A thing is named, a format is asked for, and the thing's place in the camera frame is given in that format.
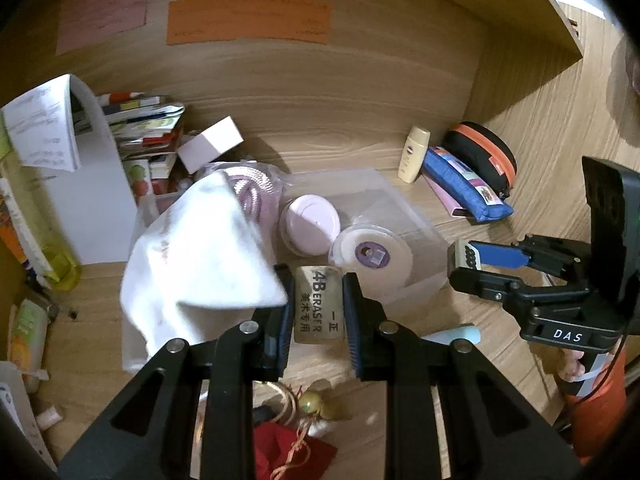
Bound orange green lotion tube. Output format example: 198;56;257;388
7;298;51;394

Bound clear plastic storage box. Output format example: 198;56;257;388
121;166;452;374

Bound pink sticky note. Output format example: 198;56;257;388
55;0;151;56

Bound red cloth pouch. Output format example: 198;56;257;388
252;422;339;480

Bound green bead keychain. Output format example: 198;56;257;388
269;381;347;423

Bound pink flat packet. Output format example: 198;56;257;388
424;169;472;219

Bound small white box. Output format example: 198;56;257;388
177;115;245;174

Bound beige eraser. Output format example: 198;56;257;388
292;264;346;347

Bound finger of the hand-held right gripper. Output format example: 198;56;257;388
467;234;592;281
447;266;592;314

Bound orange sticky note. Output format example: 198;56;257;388
166;0;333;47

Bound wooden desktop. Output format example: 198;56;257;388
30;120;596;480

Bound mint oval case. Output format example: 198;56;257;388
422;323;482;346

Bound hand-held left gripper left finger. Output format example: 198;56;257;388
57;264;297;480

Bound pink rope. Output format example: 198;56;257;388
219;159;287;242

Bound stack of booklets and cards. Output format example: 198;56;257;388
97;90;187;197

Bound cream sunscreen bottle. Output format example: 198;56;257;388
398;125;431;184

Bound black orange-zip case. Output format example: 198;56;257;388
442;121;518;200

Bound white labelled power adapter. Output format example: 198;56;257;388
0;360;57;467

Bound white folded paper sheets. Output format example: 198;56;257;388
0;73;141;266

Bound small white cylinder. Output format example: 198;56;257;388
35;406;64;429

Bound white drawstring pouch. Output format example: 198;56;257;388
119;169;290;357

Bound brown pouch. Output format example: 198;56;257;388
607;34;640;149

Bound person's right forearm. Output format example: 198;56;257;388
564;344;632;467

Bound pink round compact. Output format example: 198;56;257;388
278;194;342;257

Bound blue pencil case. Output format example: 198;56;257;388
421;146;515;222

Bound person's right hand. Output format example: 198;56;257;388
556;346;587;384

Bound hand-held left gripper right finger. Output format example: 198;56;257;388
341;272;584;480

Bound yellow spray bottle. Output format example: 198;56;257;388
0;110;81;289

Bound round white purple-label container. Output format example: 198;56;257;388
328;224;415;287

